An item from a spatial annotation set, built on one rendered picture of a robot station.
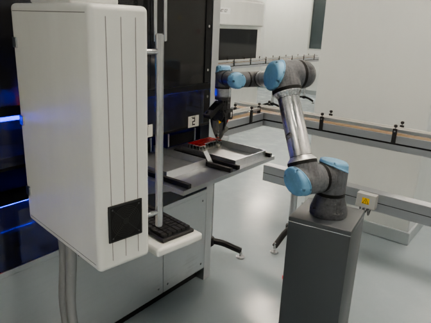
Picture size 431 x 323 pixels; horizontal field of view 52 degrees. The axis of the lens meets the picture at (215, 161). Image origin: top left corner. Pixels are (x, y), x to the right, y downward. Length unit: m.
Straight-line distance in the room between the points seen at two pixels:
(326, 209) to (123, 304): 1.13
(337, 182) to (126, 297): 1.20
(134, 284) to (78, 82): 1.34
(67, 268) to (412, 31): 2.62
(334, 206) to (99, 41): 1.10
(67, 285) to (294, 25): 9.88
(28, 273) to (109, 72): 0.99
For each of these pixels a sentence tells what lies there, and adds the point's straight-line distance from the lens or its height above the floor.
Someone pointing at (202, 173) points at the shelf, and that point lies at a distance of 1.94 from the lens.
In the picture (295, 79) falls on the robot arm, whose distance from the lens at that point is 1.75.
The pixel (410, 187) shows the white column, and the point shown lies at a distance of 3.48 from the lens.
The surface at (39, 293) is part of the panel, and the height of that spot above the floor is 0.45.
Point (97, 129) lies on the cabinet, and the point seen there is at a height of 1.23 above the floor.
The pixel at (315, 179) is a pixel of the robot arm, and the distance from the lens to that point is 1.69.
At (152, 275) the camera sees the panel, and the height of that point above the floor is 0.23.
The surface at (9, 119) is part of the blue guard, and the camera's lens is 1.69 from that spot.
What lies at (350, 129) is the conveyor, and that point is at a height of 0.93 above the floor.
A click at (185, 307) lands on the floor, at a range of 2.59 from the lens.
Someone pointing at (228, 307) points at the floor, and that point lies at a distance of 2.60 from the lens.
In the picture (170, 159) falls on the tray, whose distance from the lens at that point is 2.13.
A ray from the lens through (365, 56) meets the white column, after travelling 3.44.
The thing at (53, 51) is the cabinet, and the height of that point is 1.42.
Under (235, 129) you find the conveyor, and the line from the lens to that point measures 2.85.
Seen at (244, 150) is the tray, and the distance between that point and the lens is 2.31.
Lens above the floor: 1.51
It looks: 17 degrees down
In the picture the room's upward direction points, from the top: 2 degrees clockwise
